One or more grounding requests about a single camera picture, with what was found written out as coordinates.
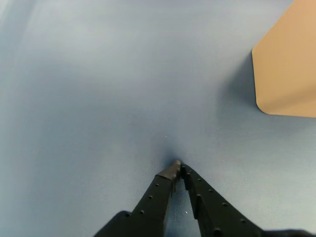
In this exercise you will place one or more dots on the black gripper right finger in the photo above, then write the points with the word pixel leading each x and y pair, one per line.
pixel 214 212

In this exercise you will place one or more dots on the tan metal box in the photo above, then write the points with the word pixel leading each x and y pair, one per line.
pixel 284 74

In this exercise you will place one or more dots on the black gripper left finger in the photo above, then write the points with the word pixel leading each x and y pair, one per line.
pixel 150 209

